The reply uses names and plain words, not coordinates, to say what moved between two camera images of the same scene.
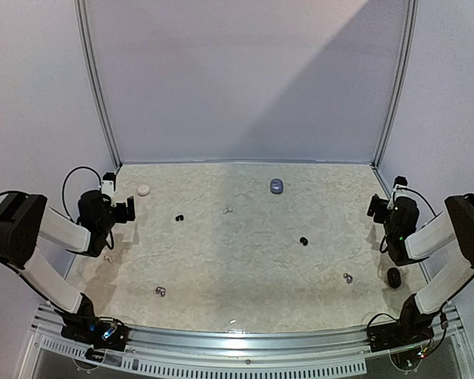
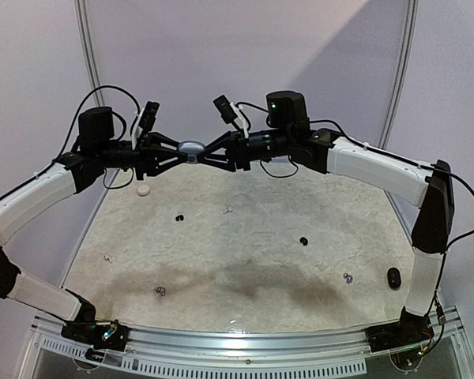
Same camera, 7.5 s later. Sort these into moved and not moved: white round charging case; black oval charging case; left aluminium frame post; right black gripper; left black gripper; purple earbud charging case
Moved: right black gripper; purple earbud charging case; left black gripper
Not moved: white round charging case; left aluminium frame post; black oval charging case
